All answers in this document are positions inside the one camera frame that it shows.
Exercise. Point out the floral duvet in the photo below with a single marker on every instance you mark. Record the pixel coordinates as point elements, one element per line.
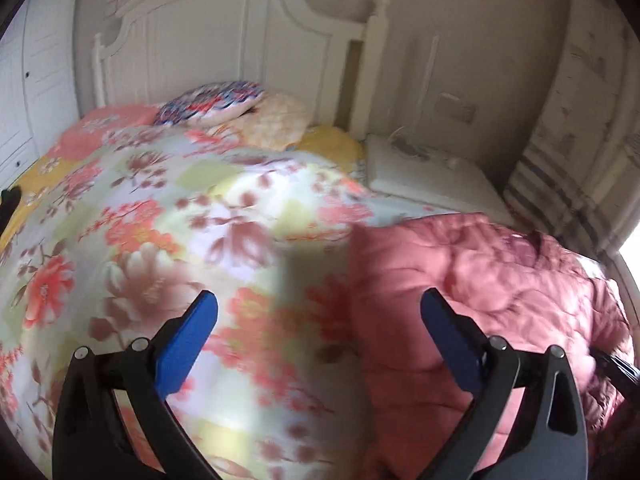
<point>116,236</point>

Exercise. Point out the white bed headboard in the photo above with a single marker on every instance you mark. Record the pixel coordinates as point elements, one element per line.
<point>165,47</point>

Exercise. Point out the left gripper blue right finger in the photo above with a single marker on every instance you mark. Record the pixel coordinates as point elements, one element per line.
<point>458,339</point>

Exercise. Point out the beige pillow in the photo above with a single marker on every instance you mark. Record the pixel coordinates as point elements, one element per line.
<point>277,122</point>

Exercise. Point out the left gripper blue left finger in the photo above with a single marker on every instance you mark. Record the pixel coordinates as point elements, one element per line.
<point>180,341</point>

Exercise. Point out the black garment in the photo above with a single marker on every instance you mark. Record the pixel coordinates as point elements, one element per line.
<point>10,199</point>

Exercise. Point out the pink quilted coat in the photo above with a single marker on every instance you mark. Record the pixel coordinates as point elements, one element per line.
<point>526,288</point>

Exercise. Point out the white wardrobe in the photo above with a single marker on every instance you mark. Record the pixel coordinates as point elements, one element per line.
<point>38,90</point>

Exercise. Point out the wall power socket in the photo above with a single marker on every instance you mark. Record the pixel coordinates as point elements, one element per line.
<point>455,108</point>

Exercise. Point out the white bedside table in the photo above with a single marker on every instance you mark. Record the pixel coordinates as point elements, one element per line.
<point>435,179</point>

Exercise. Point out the colourful round cushion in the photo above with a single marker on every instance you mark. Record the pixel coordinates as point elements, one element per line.
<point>211,104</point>

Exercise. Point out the patterned beige curtain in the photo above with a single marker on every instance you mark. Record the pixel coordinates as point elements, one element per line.
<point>578,177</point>

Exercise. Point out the pink floral pillow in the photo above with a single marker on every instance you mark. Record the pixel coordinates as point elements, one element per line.
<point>92,132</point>

